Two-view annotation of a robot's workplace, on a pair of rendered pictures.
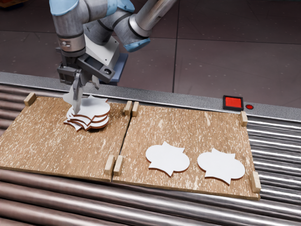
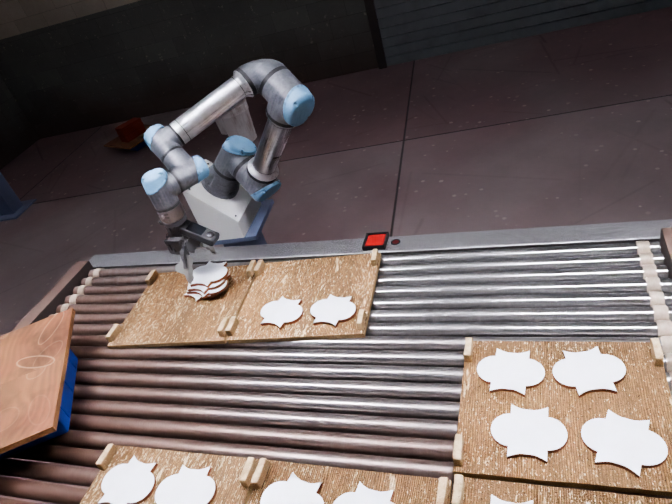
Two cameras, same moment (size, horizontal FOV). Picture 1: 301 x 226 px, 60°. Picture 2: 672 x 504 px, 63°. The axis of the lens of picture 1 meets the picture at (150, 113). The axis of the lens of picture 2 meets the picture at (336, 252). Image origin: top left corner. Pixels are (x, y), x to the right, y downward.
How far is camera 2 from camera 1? 0.94 m
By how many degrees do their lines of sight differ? 12
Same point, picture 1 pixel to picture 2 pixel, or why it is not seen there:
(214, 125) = (342, 270)
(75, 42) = (172, 214)
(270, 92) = (558, 204)
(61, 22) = (155, 199)
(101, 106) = (218, 271)
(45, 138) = (166, 313)
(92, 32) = (213, 186)
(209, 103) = (349, 246)
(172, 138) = (293, 292)
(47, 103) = (169, 279)
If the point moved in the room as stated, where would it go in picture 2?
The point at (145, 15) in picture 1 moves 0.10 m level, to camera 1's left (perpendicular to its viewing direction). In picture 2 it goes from (259, 159) to (233, 165)
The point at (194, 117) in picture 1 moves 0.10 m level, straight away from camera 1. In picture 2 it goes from (323, 266) to (331, 246)
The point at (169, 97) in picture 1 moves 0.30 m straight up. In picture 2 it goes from (304, 248) to (277, 172)
